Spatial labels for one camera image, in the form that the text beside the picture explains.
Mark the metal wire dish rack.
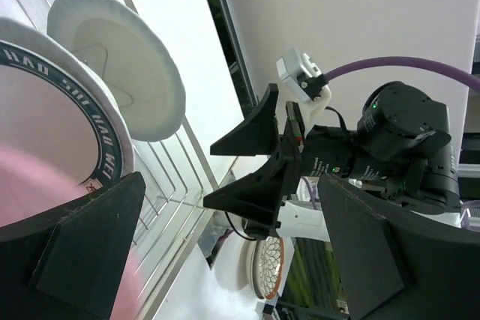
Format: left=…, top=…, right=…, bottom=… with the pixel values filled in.
left=1, top=0, right=227, bottom=319

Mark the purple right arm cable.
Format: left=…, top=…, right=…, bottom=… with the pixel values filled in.
left=324, top=56, right=480, bottom=92

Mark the pink plastic plate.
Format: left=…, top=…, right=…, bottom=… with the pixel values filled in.
left=1, top=146, right=140, bottom=319

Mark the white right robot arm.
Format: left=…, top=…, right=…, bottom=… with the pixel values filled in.
left=203, top=82, right=479, bottom=319

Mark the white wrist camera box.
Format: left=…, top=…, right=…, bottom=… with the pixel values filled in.
left=276, top=49, right=332, bottom=136

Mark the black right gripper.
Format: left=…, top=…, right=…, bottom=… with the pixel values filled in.
left=203, top=84, right=355, bottom=229

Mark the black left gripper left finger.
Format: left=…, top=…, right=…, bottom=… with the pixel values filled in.
left=1, top=172, right=146, bottom=319

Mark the brown patterned plate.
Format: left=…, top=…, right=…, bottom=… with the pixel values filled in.
left=246, top=237, right=285, bottom=301

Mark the green rimmed white plate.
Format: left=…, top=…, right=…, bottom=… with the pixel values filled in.
left=1, top=17, right=135, bottom=191

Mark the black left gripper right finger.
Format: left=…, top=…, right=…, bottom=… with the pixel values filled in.
left=318, top=175, right=479, bottom=320

